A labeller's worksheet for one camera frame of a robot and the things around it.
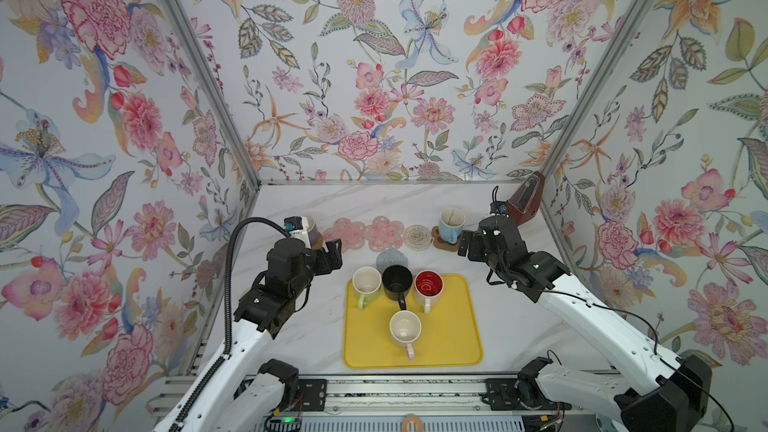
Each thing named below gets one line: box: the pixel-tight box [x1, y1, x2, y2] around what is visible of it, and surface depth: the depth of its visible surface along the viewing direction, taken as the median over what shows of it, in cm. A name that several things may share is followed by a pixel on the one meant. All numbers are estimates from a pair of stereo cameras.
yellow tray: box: [343, 275, 483, 369], surface depth 85 cm
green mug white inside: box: [352, 266, 382, 311], surface depth 87 cm
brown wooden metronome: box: [506, 171, 545, 227], surface depth 104 cm
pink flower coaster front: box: [323, 218, 367, 253], surface depth 109 cm
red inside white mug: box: [414, 269, 445, 314], surface depth 88 cm
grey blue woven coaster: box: [376, 248, 409, 274], surface depth 101 cm
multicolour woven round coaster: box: [403, 224, 433, 251], surface depth 106 cm
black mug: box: [381, 264, 414, 310], surface depth 87 cm
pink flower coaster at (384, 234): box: [364, 216, 405, 252], surface depth 109 cm
